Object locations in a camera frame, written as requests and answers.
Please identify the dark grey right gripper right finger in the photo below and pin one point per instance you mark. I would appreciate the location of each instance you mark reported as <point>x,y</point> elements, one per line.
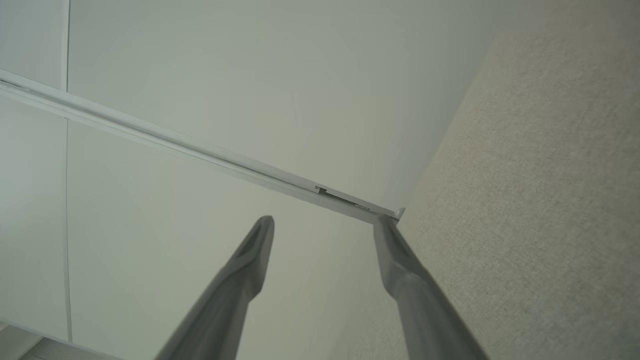
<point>425,320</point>

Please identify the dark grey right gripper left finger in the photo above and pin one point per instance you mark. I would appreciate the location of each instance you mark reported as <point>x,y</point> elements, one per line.
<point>225,310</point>

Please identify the thin grey partition post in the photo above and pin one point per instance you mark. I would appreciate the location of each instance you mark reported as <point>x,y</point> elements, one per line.
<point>150,135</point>

